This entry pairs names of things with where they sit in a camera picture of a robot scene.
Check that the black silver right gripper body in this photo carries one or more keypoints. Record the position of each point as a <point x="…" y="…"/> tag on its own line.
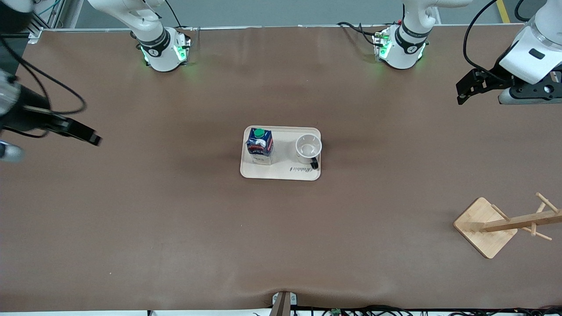
<point x="27" y="115"/>

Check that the blue milk carton green cap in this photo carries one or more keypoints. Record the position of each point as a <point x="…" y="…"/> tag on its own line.
<point x="260" y="145"/>

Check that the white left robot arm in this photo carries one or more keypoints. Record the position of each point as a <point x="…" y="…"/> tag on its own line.
<point x="401" y="50"/>

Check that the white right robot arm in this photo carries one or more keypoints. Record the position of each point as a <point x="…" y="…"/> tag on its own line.
<point x="160" y="52"/>

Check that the wooden cup rack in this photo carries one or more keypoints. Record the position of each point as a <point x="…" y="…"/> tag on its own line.
<point x="483" y="228"/>

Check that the cream tray with bear print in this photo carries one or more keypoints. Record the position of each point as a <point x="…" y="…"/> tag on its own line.
<point x="285" y="172"/>

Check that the aluminium frame profile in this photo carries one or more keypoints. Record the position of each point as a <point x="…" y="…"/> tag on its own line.
<point x="48" y="17"/>

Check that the metal camera mount clamp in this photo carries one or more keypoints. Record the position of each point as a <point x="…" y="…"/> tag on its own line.
<point x="284" y="303"/>

